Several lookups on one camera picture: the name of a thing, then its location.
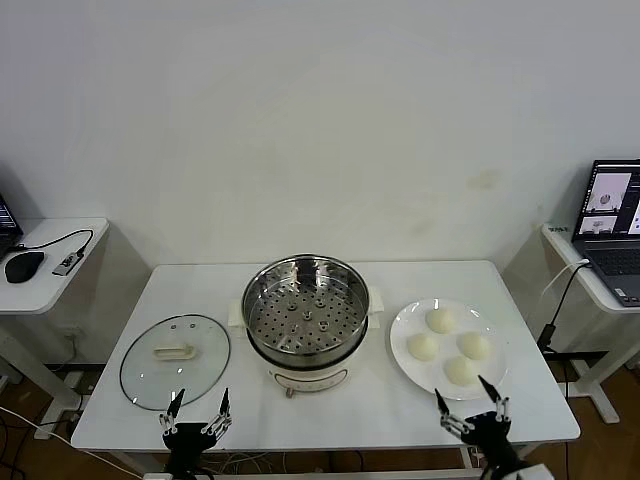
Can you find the black flat bar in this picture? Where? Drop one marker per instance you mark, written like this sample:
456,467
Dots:
575,355

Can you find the white steamed baozi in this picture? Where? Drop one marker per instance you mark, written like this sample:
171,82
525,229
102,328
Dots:
462,371
474,345
422,346
441,321

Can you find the grey laptop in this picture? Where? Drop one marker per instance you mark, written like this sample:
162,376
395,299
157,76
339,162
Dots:
610,260

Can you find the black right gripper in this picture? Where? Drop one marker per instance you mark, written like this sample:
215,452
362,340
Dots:
487,432

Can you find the perforated steel steamer basket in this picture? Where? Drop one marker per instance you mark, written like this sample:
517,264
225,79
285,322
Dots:
277,336

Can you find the grey usb hub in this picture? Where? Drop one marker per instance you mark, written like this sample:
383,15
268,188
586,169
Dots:
65,265

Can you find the round white plate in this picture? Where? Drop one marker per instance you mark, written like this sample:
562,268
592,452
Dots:
402,345

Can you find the black computer mouse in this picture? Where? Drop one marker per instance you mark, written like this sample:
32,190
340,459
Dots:
22,267

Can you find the cream electric cooking pot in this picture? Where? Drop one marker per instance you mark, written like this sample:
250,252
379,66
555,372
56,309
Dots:
305,377

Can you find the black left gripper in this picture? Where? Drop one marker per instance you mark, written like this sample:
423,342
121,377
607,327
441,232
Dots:
187,435

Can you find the white table leg frame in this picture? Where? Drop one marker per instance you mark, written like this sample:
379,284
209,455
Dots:
350,474

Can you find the white side table with mouse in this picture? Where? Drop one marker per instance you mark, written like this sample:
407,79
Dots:
50,290

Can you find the round glass pot lid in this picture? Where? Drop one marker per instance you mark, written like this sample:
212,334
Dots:
175,351

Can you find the white side table with label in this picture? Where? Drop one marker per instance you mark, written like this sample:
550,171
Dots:
562,250

